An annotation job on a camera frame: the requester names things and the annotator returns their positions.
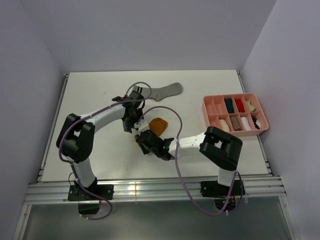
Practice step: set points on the beige rolled sock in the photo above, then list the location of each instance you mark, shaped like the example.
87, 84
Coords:
251, 107

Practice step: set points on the black white striped sock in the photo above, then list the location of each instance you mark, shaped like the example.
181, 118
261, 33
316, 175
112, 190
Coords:
257, 124

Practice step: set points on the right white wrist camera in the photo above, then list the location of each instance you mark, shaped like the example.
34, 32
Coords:
140, 127

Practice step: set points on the grey striped sock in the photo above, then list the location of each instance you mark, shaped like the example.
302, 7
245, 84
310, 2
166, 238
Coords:
160, 93

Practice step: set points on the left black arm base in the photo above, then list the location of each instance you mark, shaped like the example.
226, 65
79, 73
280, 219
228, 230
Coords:
89, 204

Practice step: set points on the cream rolled sock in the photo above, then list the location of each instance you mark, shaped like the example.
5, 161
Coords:
224, 125

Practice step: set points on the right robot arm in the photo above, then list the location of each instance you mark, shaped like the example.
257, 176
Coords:
220, 147

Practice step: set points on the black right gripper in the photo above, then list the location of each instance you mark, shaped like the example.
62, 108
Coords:
145, 151

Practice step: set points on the pink divided organizer tray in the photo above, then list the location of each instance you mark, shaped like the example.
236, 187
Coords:
214, 108

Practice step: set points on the white rolled sock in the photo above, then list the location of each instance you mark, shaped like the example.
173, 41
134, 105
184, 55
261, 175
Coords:
246, 124

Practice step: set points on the brown rolled sock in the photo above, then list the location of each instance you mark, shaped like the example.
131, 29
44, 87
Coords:
235, 124

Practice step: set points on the dark green reindeer sock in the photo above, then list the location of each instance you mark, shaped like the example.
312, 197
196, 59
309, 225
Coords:
229, 105

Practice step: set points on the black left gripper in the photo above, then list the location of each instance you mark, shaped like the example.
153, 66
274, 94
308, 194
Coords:
127, 126

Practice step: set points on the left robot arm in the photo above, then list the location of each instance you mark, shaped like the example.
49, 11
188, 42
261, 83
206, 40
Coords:
76, 138

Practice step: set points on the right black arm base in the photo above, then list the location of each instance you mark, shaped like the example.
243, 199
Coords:
211, 189

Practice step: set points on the mustard yellow striped sock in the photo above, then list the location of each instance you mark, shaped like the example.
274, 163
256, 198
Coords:
156, 126

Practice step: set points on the red rolled sock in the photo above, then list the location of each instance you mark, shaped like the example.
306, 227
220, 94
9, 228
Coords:
240, 105

